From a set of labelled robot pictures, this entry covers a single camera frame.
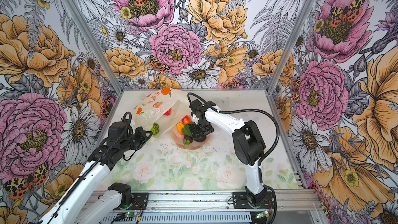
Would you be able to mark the small orange fruit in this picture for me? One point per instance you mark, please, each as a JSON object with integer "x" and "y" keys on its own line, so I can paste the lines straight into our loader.
{"x": 180, "y": 128}

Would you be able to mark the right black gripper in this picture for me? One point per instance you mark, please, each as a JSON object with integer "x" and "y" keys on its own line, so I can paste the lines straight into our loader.
{"x": 195, "y": 131}

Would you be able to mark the green bumpy fruit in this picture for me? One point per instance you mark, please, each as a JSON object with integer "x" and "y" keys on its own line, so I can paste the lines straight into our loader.
{"x": 155, "y": 129}

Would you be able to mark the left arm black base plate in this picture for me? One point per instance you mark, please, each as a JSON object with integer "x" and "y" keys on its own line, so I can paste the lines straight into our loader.
{"x": 133, "y": 201}

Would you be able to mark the dark purple grape bunch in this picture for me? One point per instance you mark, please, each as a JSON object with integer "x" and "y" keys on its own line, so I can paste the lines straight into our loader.
{"x": 186, "y": 129}

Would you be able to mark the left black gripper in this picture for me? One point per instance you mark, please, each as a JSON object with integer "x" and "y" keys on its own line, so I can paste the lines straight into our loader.
{"x": 142, "y": 134}

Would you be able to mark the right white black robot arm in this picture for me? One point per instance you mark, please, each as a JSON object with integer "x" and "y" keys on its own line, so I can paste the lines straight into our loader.
{"x": 247, "y": 140}

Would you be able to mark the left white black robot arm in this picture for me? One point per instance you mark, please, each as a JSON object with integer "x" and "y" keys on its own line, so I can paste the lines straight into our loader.
{"x": 71, "y": 203}

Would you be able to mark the pink scalloped fruit plate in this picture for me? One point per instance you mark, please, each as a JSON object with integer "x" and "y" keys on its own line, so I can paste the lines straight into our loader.
{"x": 178, "y": 138}

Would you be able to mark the red bumpy fruit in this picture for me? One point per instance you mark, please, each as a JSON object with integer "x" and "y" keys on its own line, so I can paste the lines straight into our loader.
{"x": 168, "y": 112}

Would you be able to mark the right aluminium corner post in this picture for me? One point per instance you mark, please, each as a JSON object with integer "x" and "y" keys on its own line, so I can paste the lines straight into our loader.
{"x": 301, "y": 18}

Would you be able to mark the aluminium front rail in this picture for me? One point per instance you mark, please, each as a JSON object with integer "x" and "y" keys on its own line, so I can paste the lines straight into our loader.
{"x": 221, "y": 200}

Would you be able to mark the aluminium corner post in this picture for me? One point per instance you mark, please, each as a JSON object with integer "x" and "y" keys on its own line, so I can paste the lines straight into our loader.
{"x": 79, "y": 19}
{"x": 301, "y": 18}

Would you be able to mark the white perforated vent strip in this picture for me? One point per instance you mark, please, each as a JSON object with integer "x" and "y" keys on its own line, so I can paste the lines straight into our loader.
{"x": 197, "y": 218}

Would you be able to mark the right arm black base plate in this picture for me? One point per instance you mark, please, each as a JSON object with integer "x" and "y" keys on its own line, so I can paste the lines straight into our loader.
{"x": 246, "y": 200}

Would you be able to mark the left aluminium corner post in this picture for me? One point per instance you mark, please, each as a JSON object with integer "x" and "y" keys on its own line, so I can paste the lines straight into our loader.
{"x": 79, "y": 19}

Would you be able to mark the red yellow peach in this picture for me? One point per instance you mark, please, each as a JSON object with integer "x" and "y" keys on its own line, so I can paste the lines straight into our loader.
{"x": 186, "y": 120}

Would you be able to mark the translucent cream plastic bag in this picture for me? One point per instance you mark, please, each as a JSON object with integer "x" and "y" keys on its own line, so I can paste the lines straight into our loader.
{"x": 151, "y": 110}

